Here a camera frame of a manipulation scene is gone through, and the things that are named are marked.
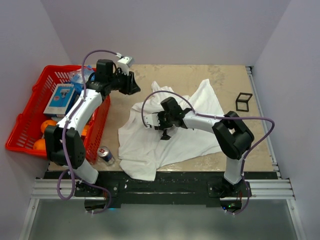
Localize lower orange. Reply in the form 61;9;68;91
32;138;46;151

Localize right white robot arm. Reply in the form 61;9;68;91
144;97;255;197

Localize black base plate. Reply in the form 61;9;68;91
74;171;252;210

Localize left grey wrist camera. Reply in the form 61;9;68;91
117;56;135;73

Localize black metal bracket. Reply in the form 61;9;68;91
235;92;253;113

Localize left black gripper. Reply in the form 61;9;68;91
108;69;141;96

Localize orange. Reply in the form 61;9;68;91
32;138;46;151
40;119;57;133

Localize orange packet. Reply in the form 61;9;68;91
81;124;90;136

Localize aluminium rail frame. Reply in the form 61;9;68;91
17;65;307;240

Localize red plastic basket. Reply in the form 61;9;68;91
5;65;111;165

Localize blue white razor box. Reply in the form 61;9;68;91
43;83;76;118

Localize blue red drink can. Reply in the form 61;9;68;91
97;146;115;165

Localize white printed t-shirt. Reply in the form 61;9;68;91
118;81;221;181

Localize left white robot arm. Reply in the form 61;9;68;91
44;56;141;196

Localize upper orange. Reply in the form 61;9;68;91
40;119;57;133

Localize blue plastic bag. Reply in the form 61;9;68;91
67;65;95;95

